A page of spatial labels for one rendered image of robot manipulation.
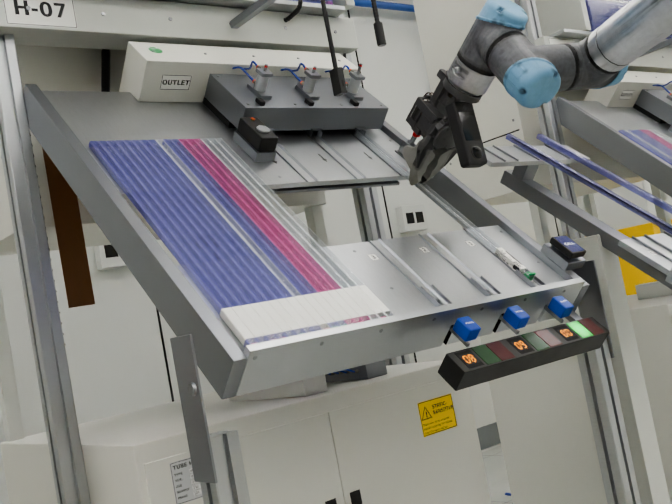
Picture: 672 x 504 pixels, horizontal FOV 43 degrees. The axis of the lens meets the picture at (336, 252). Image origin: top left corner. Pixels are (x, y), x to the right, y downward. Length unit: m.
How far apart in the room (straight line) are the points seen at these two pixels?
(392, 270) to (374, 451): 0.38
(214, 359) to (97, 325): 2.04
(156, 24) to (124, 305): 1.62
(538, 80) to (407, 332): 0.44
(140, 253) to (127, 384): 1.94
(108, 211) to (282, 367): 0.36
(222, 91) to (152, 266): 0.52
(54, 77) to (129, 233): 0.58
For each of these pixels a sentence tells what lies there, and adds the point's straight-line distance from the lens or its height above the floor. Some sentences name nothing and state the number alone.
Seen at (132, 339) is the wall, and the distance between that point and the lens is 3.10.
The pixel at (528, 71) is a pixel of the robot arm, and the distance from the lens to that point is 1.34.
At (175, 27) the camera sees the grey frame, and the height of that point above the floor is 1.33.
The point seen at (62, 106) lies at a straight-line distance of 1.50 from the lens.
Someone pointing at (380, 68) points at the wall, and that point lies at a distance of 4.07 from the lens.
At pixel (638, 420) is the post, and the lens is 1.73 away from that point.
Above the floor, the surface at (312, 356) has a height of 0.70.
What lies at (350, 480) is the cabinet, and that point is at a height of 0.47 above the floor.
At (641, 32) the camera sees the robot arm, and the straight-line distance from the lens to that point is 1.34.
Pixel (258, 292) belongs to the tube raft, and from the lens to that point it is 1.12.
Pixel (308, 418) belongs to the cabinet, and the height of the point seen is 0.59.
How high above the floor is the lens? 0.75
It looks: 4 degrees up
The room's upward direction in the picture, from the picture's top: 11 degrees counter-clockwise
